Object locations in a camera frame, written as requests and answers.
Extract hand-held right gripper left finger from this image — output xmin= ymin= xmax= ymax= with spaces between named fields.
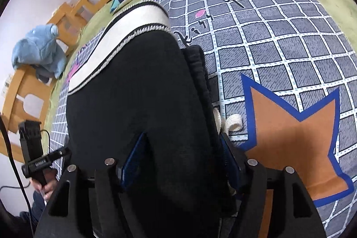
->
xmin=33 ymin=131 xmax=148 ymax=238

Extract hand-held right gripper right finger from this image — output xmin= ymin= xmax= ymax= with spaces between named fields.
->
xmin=220 ymin=133 xmax=327 ymax=238

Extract black pants with white stripe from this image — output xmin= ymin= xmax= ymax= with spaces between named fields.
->
xmin=65 ymin=0 xmax=245 ymax=238

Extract person's left hand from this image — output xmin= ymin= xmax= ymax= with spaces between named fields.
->
xmin=33 ymin=168 xmax=61 ymax=201

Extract blue plush toy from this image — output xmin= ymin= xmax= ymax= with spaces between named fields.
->
xmin=12 ymin=25 xmax=68 ymax=84

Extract grey checked blanket with stars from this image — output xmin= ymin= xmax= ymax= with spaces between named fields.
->
xmin=46 ymin=0 xmax=357 ymax=238

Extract wooden bed frame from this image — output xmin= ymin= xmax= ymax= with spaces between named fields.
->
xmin=0 ymin=0 xmax=158 ymax=142

